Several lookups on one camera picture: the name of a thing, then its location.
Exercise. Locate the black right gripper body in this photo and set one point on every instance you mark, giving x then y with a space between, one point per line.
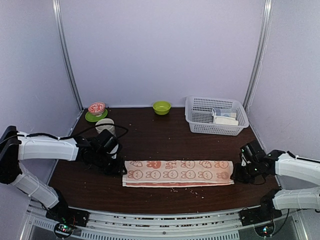
247 175

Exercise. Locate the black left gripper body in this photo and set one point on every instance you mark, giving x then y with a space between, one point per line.
108 167

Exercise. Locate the orange patterned towel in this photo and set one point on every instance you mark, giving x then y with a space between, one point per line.
177 173

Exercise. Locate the white towel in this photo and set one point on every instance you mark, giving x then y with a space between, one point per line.
224 120

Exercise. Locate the white plastic basket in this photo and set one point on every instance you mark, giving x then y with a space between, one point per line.
198 115

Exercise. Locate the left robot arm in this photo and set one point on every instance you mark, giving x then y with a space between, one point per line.
101 151

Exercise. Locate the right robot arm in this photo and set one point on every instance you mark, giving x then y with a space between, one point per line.
256 163

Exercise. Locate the white ceramic mug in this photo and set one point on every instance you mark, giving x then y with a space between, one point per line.
106 124

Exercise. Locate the green saucer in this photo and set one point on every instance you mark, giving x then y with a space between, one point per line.
93 118

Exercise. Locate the red patterned bowl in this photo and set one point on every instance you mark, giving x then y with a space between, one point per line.
97 108

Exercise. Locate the rolled grey blue towel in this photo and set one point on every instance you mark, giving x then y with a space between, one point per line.
223 112

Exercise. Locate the green bowl behind towel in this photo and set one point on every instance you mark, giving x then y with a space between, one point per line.
161 107

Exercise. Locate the right aluminium frame post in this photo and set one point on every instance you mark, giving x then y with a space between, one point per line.
261 45

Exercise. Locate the aluminium frame post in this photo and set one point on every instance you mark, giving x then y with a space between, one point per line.
56 4
261 45

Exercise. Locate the left aluminium frame post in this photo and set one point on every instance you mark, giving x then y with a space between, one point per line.
56 4

